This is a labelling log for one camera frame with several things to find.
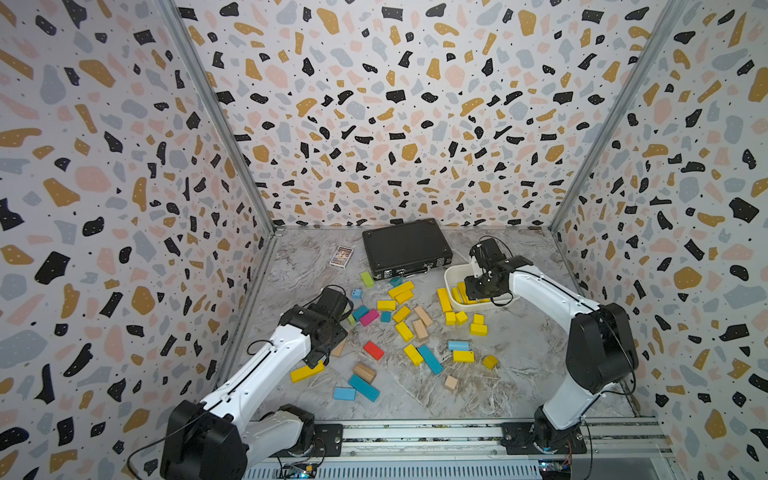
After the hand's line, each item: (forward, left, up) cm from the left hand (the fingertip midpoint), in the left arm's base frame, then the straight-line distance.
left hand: (336, 341), depth 82 cm
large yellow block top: (+21, -19, -9) cm, 29 cm away
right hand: (+16, -41, 0) cm, 44 cm away
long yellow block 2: (+16, -32, -6) cm, 37 cm away
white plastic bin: (+26, -38, -5) cm, 46 cm away
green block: (+27, -6, -9) cm, 29 cm away
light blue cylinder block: (+2, -34, -8) cm, 35 cm away
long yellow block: (-5, +9, -8) cm, 14 cm away
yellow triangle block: (-4, -44, -8) cm, 44 cm away
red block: (+1, -10, -10) cm, 14 cm away
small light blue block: (-11, -3, -10) cm, 15 cm away
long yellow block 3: (+12, -37, +3) cm, 39 cm away
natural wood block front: (-6, -7, -7) cm, 12 cm away
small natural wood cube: (-10, -31, -7) cm, 34 cm away
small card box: (+35, +4, -7) cm, 36 cm away
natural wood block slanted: (+12, -25, -9) cm, 30 cm away
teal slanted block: (-3, -27, -9) cm, 29 cm away
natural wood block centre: (+6, -24, -7) cm, 26 cm away
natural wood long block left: (+1, +1, -8) cm, 8 cm away
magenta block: (+12, -9, -9) cm, 17 cm away
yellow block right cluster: (+7, -42, -7) cm, 43 cm away
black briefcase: (+35, -20, -2) cm, 40 cm away
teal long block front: (-11, -9, -8) cm, 16 cm away
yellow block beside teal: (-1, -21, -8) cm, 23 cm away
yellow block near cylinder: (-1, -36, -9) cm, 37 cm away
